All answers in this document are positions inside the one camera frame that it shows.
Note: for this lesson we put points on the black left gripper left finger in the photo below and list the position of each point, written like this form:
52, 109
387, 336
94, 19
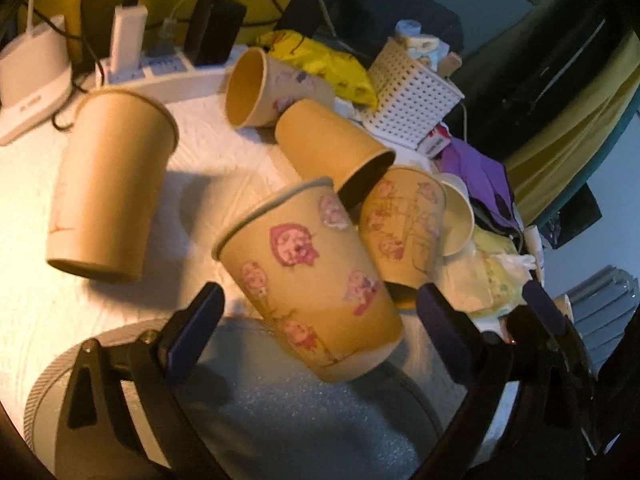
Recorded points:
96, 436

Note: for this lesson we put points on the white green printed paper cup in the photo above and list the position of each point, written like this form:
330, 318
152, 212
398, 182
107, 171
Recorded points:
458, 221

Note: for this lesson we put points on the purple cloth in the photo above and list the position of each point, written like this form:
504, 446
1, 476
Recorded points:
488, 187

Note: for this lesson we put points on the yellow tissue pack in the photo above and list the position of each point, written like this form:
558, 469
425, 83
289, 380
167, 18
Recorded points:
486, 279

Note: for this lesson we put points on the pink flower printed paper cup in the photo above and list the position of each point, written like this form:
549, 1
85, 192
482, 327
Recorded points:
299, 260

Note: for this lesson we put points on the black power adapter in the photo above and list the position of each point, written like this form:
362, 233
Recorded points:
213, 28

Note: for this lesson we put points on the white usb charger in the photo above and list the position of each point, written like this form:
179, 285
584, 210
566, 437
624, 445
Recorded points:
127, 36

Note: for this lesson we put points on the white cream tube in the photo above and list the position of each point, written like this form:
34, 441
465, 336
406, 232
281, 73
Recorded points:
533, 243

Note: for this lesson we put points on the round grey placemat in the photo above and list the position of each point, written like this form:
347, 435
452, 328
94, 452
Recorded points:
264, 415

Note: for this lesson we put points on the plain brown paper cup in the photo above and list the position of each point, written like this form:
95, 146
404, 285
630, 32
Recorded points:
108, 185

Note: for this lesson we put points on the white desk lamp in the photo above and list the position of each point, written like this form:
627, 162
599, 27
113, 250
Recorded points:
36, 75

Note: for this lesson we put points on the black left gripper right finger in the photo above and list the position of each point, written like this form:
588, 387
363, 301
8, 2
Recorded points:
480, 362

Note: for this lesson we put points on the bamboo printed paper cup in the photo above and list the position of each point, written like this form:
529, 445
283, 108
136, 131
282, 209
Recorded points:
400, 224

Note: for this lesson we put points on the white power strip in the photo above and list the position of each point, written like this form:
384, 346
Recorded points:
173, 78

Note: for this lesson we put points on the yellow snack bag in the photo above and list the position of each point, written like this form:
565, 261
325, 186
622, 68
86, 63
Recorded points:
346, 75

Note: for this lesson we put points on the plain paper cup lying middle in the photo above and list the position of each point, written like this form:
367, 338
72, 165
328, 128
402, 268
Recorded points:
320, 143

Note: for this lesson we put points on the white perforated plastic basket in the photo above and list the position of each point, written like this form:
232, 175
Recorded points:
412, 99

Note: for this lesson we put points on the white textured table cloth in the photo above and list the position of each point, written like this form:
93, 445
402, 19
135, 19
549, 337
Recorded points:
215, 174

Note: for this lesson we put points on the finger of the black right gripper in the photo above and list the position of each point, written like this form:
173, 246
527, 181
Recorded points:
538, 321

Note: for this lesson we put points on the paper cup open toward camera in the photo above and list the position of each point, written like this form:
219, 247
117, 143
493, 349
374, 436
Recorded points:
260, 88

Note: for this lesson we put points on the red white small box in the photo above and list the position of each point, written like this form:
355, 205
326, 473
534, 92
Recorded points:
435, 141

